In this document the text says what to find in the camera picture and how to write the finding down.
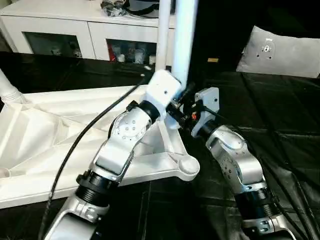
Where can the white plastic table top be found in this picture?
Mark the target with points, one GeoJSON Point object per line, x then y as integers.
{"type": "Point", "coordinates": [45, 130]}

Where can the small yellow tag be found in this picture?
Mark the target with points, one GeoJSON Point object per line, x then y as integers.
{"type": "Point", "coordinates": [213, 60]}

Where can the grey pillow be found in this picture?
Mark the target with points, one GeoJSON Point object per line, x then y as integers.
{"type": "Point", "coordinates": [282, 52]}

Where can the black work mat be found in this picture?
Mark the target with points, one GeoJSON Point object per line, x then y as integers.
{"type": "Point", "coordinates": [280, 115]}

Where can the white plastic table leg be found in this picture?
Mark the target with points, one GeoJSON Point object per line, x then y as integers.
{"type": "Point", "coordinates": [7, 90]}
{"type": "Point", "coordinates": [163, 35]}
{"type": "Point", "coordinates": [184, 40]}

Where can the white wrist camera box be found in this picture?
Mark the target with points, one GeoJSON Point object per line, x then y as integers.
{"type": "Point", "coordinates": [162, 90]}
{"type": "Point", "coordinates": [207, 102]}

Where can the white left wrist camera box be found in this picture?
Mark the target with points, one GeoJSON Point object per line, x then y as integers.
{"type": "Point", "coordinates": [162, 90]}

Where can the grey black bag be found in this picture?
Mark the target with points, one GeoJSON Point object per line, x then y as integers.
{"type": "Point", "coordinates": [132, 6]}

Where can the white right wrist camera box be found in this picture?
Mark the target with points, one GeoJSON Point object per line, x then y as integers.
{"type": "Point", "coordinates": [207, 102]}

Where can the white cabinet with glass doors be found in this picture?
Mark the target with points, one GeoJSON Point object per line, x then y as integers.
{"type": "Point", "coordinates": [65, 27]}

